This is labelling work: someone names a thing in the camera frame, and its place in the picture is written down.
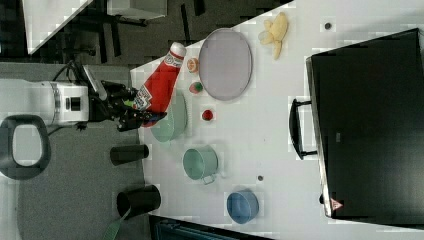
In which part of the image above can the purple oval plate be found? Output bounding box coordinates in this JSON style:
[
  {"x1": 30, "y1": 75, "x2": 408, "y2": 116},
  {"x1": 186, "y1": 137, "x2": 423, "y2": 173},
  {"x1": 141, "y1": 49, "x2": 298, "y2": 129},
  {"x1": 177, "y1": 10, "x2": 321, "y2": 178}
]
[{"x1": 199, "y1": 28, "x2": 252, "y2": 101}]

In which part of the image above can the black oval frame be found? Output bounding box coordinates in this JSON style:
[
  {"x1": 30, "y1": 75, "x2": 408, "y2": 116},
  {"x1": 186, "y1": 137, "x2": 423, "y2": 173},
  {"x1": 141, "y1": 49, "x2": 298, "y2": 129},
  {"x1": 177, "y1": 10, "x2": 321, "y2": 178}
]
[{"x1": 0, "y1": 115, "x2": 51, "y2": 180}]

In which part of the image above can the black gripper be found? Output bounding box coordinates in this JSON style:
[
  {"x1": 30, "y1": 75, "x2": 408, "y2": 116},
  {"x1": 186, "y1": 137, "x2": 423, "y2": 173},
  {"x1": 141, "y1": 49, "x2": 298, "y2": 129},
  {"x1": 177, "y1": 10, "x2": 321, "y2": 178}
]
[{"x1": 88, "y1": 81, "x2": 167, "y2": 132}]

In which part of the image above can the black cylinder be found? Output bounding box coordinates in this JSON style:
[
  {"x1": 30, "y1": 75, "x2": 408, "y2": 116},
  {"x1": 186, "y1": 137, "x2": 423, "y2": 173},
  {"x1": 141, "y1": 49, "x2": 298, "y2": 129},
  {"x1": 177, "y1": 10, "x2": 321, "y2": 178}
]
[
  {"x1": 116, "y1": 185, "x2": 161, "y2": 219},
  {"x1": 110, "y1": 145, "x2": 150, "y2": 166}
]

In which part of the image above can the orange slice toy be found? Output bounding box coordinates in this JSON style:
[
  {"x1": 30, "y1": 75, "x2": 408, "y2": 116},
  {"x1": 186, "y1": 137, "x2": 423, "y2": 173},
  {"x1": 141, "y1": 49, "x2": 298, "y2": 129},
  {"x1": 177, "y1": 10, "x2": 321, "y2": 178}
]
[{"x1": 187, "y1": 58, "x2": 199, "y2": 73}]

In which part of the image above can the red plush ketchup bottle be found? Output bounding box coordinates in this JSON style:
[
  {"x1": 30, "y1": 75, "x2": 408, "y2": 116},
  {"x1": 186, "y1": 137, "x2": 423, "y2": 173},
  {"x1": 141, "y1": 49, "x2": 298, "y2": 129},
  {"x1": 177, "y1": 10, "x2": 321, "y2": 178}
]
[{"x1": 133, "y1": 42, "x2": 186, "y2": 127}]

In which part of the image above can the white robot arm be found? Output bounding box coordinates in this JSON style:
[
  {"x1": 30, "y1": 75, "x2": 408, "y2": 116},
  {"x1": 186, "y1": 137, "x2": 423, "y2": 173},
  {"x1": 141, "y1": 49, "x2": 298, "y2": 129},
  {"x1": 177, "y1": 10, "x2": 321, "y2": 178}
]
[{"x1": 1, "y1": 79, "x2": 170, "y2": 132}]

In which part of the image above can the green plastic colander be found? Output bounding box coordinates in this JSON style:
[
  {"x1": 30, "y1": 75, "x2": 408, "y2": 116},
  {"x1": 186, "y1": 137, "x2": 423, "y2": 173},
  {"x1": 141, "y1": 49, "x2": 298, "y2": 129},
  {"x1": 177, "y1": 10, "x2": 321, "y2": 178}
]
[{"x1": 151, "y1": 90, "x2": 188, "y2": 143}]

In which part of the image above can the black toaster oven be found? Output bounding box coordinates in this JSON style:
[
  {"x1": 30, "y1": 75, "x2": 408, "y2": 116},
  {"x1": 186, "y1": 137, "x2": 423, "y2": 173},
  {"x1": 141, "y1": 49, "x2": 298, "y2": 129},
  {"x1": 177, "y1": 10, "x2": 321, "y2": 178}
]
[{"x1": 305, "y1": 28, "x2": 424, "y2": 229}]

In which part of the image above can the blue cup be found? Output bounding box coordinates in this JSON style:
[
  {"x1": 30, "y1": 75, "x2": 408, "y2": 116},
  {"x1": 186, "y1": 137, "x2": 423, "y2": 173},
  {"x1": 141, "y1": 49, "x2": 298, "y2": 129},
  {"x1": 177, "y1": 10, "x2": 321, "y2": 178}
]
[{"x1": 226, "y1": 189, "x2": 259, "y2": 224}]

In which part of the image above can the green mug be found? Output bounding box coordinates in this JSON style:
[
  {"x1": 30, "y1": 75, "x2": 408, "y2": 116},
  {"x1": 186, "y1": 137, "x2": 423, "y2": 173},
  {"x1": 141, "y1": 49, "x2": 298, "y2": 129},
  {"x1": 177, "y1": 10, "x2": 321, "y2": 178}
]
[{"x1": 183, "y1": 145, "x2": 218, "y2": 185}]

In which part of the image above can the pink strawberry toy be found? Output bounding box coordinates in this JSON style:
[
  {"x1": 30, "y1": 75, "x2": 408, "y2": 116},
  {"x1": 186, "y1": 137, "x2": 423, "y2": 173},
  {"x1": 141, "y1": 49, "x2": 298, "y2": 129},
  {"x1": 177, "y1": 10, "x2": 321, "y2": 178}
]
[{"x1": 189, "y1": 82, "x2": 203, "y2": 94}]

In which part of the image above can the black cylinder lower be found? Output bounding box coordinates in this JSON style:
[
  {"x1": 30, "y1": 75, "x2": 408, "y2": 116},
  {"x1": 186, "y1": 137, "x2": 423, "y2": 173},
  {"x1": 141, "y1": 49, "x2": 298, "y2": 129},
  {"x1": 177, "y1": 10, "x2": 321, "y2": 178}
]
[{"x1": 116, "y1": 185, "x2": 161, "y2": 219}]

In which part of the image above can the black cylinder upper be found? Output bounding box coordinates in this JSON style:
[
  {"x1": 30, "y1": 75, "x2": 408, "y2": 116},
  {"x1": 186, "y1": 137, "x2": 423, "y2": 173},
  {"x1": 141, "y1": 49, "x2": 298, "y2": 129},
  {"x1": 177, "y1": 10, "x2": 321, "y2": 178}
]
[{"x1": 110, "y1": 145, "x2": 150, "y2": 166}]

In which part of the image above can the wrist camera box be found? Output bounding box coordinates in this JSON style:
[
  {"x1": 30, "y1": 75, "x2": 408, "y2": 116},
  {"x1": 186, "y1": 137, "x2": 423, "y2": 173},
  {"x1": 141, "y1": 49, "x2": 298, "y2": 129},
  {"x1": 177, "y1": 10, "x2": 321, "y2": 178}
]
[{"x1": 83, "y1": 65, "x2": 107, "y2": 101}]

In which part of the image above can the red strawberry toy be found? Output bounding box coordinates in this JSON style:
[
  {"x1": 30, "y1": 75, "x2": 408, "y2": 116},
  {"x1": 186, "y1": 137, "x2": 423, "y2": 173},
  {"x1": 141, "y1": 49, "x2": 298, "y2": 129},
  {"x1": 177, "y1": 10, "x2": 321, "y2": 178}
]
[{"x1": 202, "y1": 109, "x2": 214, "y2": 121}]

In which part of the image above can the yellow plush banana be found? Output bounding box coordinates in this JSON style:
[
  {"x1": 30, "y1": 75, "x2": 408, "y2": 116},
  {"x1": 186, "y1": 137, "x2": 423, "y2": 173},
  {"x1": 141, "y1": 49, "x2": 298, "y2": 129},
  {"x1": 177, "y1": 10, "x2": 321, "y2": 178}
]
[{"x1": 258, "y1": 12, "x2": 288, "y2": 60}]

